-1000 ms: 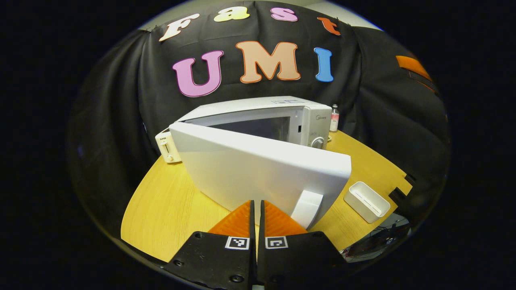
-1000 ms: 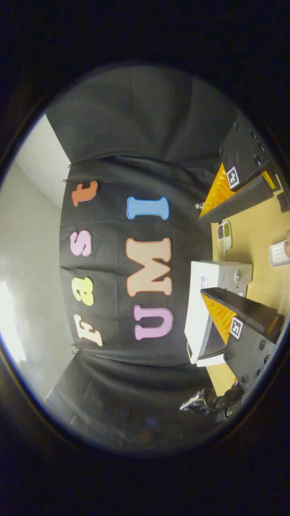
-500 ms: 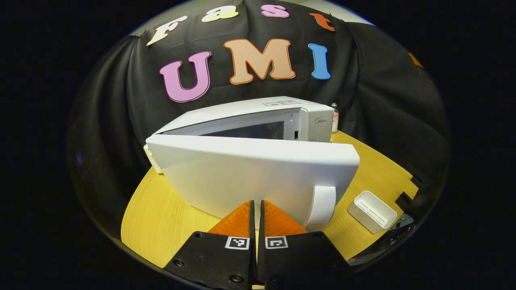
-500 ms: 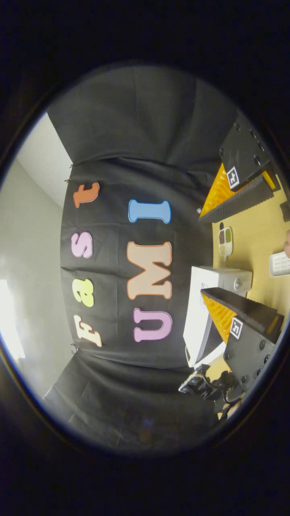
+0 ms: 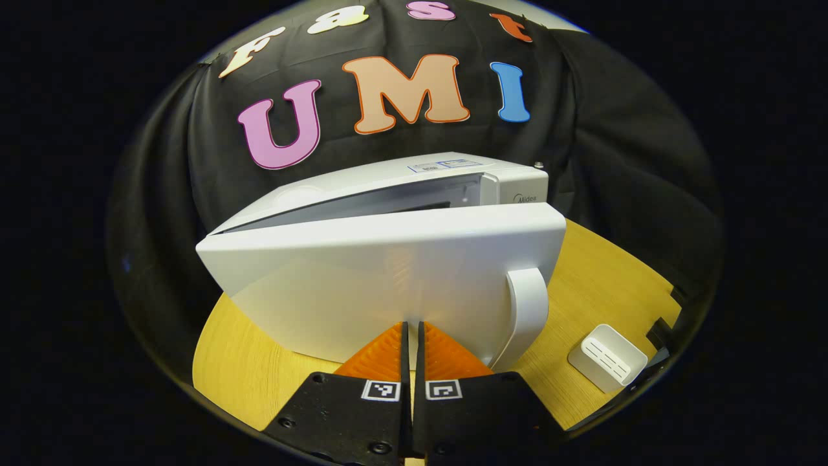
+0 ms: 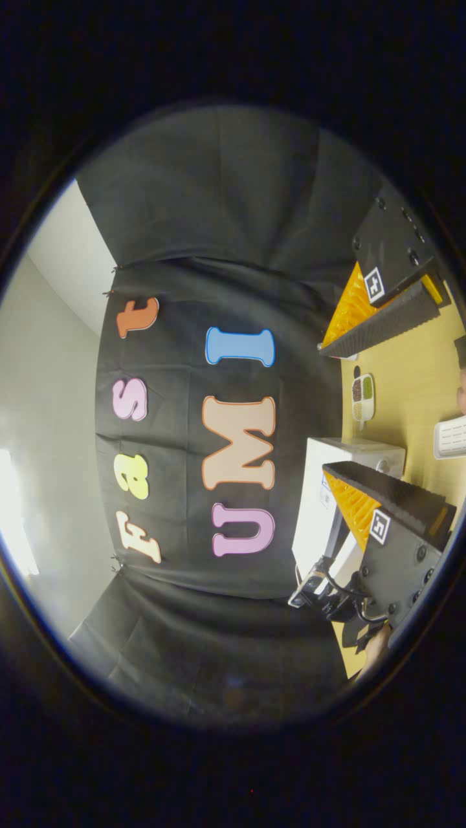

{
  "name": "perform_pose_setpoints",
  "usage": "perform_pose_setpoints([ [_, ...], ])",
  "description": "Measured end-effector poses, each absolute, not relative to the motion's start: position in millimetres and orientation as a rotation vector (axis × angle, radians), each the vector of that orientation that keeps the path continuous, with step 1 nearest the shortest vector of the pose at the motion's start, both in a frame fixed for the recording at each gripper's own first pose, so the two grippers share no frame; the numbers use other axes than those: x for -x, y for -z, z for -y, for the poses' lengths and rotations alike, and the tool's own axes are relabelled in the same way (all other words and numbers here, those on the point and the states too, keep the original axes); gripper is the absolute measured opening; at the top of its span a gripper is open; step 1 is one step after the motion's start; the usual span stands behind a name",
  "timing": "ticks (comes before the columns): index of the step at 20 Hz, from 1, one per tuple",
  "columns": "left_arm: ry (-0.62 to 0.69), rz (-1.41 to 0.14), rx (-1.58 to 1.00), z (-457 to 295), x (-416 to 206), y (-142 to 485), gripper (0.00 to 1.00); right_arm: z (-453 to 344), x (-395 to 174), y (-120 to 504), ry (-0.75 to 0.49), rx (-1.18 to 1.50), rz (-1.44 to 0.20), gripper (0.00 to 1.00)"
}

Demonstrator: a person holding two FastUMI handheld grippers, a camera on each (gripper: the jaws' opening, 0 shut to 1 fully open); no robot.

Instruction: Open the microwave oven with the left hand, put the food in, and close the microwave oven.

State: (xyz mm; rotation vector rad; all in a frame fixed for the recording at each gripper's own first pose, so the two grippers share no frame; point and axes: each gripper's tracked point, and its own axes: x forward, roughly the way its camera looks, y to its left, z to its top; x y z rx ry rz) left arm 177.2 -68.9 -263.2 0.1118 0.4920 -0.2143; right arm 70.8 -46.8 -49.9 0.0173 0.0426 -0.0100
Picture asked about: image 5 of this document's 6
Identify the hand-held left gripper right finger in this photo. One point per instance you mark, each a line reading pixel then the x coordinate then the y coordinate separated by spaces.
pixel 485 421

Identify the white microwave oven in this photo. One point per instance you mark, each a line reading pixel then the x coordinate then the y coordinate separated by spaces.
pixel 388 278

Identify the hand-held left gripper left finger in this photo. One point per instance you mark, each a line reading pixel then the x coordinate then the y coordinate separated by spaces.
pixel 349 421

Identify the white slotted box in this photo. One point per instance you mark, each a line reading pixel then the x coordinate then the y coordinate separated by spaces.
pixel 608 356

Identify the black table edge clamp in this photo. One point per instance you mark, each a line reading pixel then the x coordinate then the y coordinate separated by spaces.
pixel 660 333

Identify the black backdrop cloth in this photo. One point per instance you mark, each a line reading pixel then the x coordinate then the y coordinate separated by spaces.
pixel 614 129

